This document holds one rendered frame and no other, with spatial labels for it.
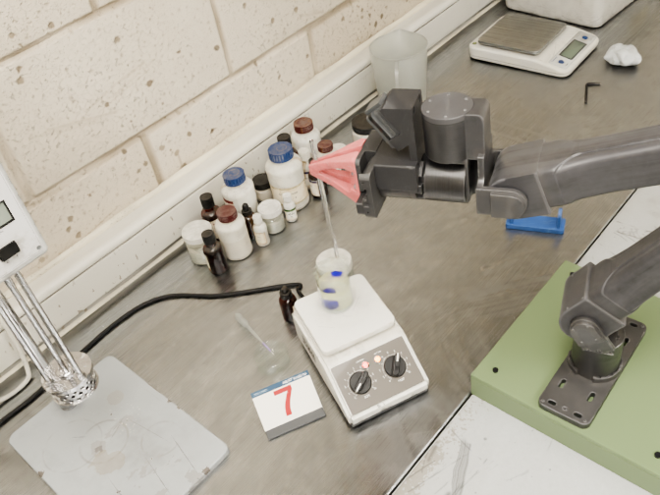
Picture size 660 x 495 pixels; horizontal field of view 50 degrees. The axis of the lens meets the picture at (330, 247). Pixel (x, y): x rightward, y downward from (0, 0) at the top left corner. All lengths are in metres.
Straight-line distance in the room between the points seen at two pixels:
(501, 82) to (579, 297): 0.89
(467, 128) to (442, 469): 0.46
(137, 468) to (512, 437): 0.52
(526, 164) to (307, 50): 0.84
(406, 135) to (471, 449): 0.45
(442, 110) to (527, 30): 1.07
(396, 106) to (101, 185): 0.66
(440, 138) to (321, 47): 0.84
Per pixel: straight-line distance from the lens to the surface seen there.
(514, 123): 1.57
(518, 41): 1.79
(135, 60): 1.27
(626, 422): 1.00
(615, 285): 0.89
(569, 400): 0.99
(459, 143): 0.79
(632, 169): 0.78
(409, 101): 0.79
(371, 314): 1.05
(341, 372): 1.02
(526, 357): 1.04
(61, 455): 1.14
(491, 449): 1.01
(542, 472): 1.00
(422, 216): 1.33
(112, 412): 1.15
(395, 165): 0.81
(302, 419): 1.05
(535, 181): 0.79
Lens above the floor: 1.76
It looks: 42 degrees down
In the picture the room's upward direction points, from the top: 11 degrees counter-clockwise
